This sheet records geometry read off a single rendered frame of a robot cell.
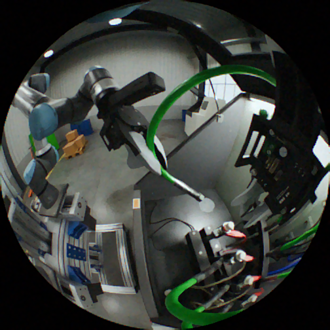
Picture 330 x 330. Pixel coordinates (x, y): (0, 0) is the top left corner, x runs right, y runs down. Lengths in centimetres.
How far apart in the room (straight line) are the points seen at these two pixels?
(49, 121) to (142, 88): 19
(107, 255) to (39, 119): 126
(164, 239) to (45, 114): 59
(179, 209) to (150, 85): 56
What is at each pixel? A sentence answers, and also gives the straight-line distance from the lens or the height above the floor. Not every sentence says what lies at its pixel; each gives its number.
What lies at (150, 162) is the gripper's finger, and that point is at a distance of 16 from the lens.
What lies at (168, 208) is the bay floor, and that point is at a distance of 58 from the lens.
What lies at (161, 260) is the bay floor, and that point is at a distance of 52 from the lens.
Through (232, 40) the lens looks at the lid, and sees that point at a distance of 41.
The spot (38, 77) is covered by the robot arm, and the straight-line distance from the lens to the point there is 63.
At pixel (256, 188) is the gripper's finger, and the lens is 16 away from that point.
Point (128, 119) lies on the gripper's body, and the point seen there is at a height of 132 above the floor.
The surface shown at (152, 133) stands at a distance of 16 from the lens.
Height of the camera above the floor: 135
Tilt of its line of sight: 38 degrees down
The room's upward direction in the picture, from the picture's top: straight up
